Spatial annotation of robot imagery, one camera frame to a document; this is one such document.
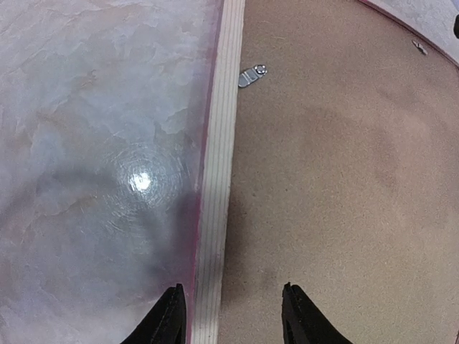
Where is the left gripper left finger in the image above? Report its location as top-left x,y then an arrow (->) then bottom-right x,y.
121,284 -> 187,344

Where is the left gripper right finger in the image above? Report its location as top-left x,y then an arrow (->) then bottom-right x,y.
282,283 -> 351,344

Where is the brown cardboard backing board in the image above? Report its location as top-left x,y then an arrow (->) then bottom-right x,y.
217,0 -> 459,344

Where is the pink wooden picture frame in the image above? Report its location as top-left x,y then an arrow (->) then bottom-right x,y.
189,0 -> 459,344

